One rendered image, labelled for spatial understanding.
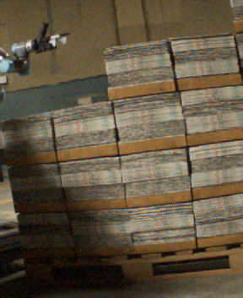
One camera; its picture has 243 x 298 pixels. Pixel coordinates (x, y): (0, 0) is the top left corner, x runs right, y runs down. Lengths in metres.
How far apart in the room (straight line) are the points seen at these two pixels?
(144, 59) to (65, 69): 6.84
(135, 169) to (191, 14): 7.08
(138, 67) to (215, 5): 7.10
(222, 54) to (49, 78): 7.02
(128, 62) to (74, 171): 0.53
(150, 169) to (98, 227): 0.37
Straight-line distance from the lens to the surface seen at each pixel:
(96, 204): 2.92
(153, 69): 2.80
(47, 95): 9.62
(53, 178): 2.97
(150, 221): 2.86
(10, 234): 3.45
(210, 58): 2.76
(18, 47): 3.51
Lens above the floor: 0.80
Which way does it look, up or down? 3 degrees down
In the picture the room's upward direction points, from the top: 8 degrees counter-clockwise
